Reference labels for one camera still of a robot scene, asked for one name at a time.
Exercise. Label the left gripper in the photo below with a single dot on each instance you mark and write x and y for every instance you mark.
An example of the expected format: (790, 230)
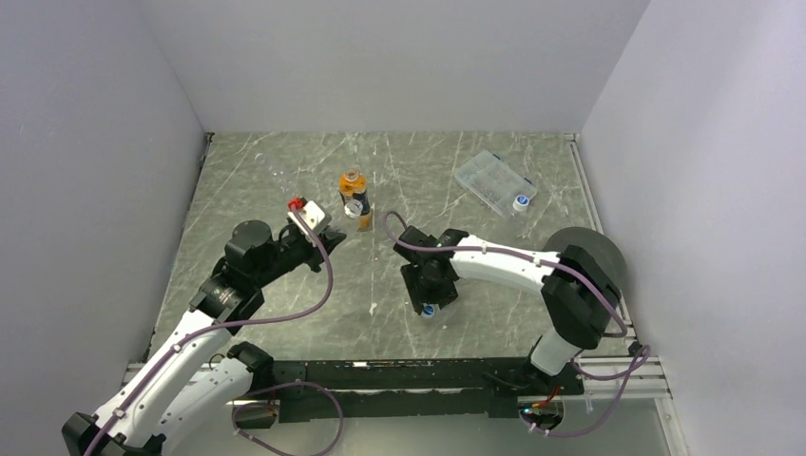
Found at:
(329, 237)

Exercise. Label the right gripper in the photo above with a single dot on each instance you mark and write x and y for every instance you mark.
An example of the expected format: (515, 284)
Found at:
(418, 295)

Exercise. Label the short clear plastic bottle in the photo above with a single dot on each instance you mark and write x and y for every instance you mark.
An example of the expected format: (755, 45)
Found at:
(353, 208)

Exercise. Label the orange juice bottle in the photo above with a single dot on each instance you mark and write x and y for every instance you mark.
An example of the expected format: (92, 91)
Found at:
(353, 185)

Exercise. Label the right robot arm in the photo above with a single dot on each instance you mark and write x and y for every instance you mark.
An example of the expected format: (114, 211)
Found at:
(580, 298)

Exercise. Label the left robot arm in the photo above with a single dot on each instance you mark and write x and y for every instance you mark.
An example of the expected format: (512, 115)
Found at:
(162, 405)

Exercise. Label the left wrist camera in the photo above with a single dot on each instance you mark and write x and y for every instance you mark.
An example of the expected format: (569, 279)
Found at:
(308, 217)

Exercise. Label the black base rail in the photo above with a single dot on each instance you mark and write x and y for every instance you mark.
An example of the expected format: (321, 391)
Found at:
(301, 391)

